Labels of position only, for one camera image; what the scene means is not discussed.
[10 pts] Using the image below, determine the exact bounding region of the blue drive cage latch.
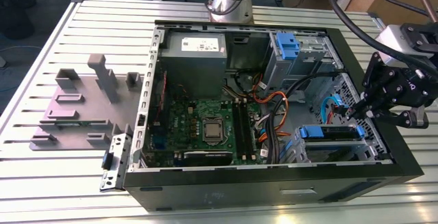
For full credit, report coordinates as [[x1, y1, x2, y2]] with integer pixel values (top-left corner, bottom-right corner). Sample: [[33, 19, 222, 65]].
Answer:
[[276, 32, 302, 60]]

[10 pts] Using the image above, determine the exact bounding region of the silver CPU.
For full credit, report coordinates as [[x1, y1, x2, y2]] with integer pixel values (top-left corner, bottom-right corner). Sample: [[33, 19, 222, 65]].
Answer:
[[204, 123, 223, 138]]

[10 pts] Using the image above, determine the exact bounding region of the silver disk bay cage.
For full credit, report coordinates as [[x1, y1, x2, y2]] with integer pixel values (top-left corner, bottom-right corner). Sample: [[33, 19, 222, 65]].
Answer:
[[292, 124, 380, 164]]

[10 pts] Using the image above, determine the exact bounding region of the grey power supply box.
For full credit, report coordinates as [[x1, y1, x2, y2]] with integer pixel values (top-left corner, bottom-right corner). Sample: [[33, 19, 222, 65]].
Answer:
[[159, 31, 228, 100]]

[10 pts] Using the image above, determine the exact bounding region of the black open PC case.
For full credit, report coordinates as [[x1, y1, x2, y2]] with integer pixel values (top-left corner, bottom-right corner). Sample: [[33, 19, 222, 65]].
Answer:
[[121, 18, 424, 212]]

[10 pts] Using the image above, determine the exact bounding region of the green motherboard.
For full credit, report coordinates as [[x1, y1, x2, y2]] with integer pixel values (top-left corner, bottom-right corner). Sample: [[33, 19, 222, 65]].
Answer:
[[141, 98, 275, 167]]

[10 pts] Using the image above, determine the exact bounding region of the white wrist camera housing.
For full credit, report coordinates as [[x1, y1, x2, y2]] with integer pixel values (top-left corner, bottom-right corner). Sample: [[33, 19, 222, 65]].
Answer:
[[374, 25, 432, 67]]

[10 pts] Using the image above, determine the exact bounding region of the orange yellow wire bundle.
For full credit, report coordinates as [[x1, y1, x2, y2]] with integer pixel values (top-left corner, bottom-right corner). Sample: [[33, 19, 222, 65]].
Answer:
[[252, 72, 291, 142]]

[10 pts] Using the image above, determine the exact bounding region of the grey parts rack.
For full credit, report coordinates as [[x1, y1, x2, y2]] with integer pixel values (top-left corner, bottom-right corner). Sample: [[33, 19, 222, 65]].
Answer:
[[29, 54, 144, 151]]

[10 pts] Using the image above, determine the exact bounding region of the hard disk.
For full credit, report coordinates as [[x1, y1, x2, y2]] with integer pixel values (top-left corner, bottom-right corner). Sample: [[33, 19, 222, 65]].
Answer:
[[279, 125, 366, 163]]

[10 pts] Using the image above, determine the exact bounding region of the black graphics card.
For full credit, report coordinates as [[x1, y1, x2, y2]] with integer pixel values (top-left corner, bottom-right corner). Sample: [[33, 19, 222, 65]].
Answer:
[[172, 150, 234, 167]]

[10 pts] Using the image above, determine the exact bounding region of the black case fan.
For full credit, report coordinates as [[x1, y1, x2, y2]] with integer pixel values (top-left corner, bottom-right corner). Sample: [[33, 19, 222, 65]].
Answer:
[[149, 69, 169, 132]]

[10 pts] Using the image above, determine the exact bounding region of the blue data wire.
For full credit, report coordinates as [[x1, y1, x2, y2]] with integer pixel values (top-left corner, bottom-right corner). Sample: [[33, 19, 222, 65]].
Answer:
[[320, 94, 348, 125]]

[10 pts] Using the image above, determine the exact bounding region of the red twisted fan wire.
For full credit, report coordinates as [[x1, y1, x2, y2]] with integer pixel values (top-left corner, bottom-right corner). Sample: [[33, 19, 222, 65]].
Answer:
[[153, 69, 169, 126]]

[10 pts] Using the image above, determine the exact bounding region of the copper coloured arm cable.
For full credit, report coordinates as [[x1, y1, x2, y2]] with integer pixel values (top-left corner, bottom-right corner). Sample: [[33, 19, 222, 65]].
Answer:
[[412, 0, 438, 23]]

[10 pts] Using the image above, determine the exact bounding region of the green RAM stick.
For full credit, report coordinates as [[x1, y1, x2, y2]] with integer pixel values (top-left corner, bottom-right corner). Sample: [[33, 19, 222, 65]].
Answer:
[[40, 119, 111, 128]]

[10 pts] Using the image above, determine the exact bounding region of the thick black wire bundle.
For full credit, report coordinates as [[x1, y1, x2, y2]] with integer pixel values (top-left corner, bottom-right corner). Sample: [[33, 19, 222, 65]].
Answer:
[[264, 71, 343, 165]]

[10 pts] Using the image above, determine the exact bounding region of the hinged silver slot bracket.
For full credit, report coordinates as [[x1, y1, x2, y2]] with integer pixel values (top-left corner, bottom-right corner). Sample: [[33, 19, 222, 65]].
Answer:
[[99, 132, 133, 193]]

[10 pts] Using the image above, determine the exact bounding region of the grey metal drive cage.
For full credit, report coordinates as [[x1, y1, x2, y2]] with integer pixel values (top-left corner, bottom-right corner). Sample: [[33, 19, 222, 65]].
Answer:
[[264, 30, 343, 89]]

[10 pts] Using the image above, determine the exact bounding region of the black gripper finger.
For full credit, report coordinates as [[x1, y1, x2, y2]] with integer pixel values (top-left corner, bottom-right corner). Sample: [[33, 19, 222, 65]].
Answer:
[[347, 51, 395, 119], [367, 105, 430, 130]]

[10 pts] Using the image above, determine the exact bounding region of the black RAM slot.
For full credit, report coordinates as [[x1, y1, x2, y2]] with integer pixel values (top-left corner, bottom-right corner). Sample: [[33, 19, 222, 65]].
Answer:
[[240, 97, 258, 161], [232, 97, 248, 161]]

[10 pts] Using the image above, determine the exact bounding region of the blue expansion slot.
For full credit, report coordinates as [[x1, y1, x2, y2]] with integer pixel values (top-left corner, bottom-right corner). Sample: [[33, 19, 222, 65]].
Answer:
[[152, 133, 167, 151]]

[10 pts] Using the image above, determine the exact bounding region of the wooden cabinet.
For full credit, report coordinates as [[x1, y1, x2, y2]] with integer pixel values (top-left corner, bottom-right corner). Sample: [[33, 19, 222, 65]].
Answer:
[[344, 0, 438, 46]]

